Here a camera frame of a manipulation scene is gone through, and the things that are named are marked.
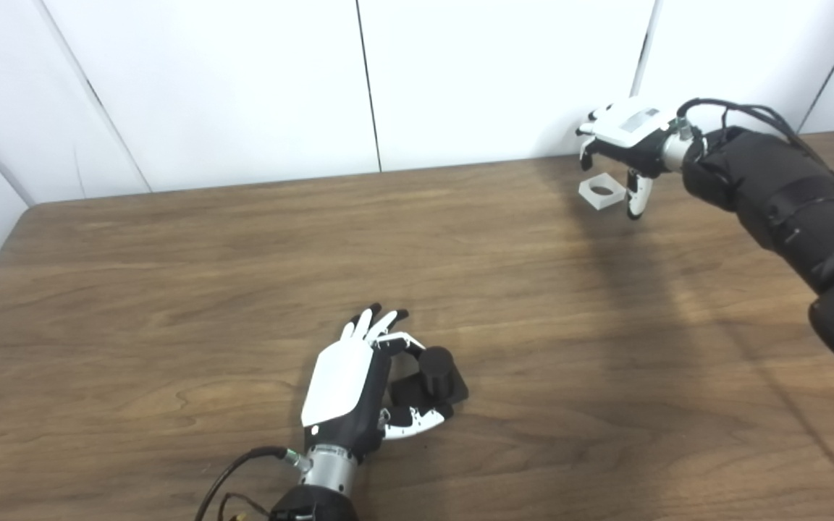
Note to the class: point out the black peg with square base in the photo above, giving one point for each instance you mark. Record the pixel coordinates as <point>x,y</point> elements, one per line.
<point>436,366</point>

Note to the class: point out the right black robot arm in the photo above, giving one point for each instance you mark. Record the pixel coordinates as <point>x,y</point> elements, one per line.
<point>793,202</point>

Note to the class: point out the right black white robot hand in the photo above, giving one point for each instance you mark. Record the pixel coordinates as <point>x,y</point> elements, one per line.
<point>630,126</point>

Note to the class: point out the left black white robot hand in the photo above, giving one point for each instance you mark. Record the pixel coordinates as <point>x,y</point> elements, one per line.
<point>341,380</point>

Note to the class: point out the white square piece with hole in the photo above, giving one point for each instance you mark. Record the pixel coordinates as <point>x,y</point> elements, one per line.
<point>591,197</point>

